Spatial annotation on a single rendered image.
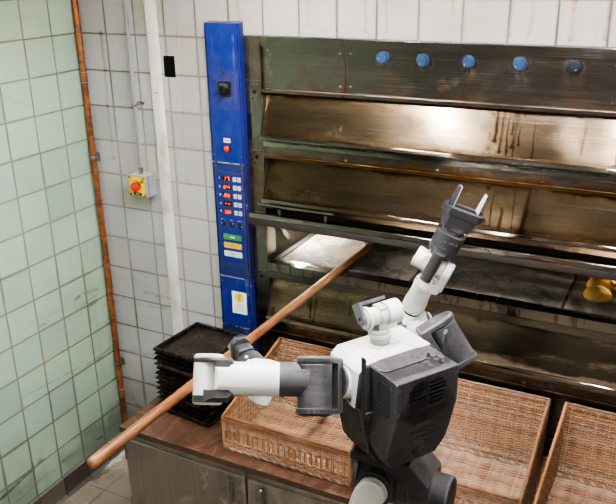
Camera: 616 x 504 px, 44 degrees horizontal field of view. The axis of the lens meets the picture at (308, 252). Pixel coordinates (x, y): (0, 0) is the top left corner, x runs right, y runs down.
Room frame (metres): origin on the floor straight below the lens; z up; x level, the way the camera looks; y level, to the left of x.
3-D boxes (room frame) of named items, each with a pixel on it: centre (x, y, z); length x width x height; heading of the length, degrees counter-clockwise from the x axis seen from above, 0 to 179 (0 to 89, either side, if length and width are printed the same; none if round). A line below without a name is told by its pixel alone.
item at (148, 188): (3.25, 0.72, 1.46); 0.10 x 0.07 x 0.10; 63
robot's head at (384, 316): (1.86, -0.19, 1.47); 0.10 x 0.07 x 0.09; 121
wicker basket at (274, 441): (2.63, 0.00, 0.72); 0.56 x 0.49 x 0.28; 62
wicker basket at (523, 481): (2.35, -0.53, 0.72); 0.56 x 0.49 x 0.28; 63
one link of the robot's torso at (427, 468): (1.81, -0.26, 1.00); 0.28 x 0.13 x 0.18; 63
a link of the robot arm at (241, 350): (2.06, 0.19, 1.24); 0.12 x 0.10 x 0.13; 28
